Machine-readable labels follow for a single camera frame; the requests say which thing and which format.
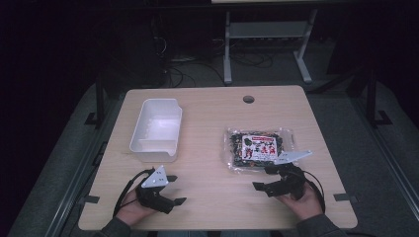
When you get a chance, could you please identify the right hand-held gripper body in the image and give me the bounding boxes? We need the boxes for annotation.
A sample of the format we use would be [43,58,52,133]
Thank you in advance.
[264,149,314,201]

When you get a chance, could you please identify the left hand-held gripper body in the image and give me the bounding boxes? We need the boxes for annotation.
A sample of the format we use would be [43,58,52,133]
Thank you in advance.
[135,165,176,215]

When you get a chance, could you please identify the clear packet of dark pieces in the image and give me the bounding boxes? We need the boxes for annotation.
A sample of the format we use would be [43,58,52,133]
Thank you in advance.
[223,126,295,175]

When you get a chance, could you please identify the white plastic bin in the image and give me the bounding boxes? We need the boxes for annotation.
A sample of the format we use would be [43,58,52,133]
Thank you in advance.
[128,98,184,164]

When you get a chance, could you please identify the person's left hand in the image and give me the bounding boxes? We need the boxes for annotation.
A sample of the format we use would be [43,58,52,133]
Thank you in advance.
[116,188,158,227]

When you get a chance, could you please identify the person's right hand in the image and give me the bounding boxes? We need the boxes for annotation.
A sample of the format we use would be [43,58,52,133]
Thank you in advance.
[277,182,324,222]

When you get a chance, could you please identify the black metal stand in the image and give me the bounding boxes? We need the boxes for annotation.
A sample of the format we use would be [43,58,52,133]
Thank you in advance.
[365,67,393,128]
[84,77,107,129]

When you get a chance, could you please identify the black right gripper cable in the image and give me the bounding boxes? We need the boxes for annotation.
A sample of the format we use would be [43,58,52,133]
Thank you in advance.
[300,170,327,214]

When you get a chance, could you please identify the black cables on floor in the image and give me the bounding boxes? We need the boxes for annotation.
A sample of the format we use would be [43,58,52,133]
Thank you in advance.
[154,36,276,89]

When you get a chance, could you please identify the white metal desk frame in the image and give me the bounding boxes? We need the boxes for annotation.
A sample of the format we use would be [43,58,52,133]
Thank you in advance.
[222,9,318,85]

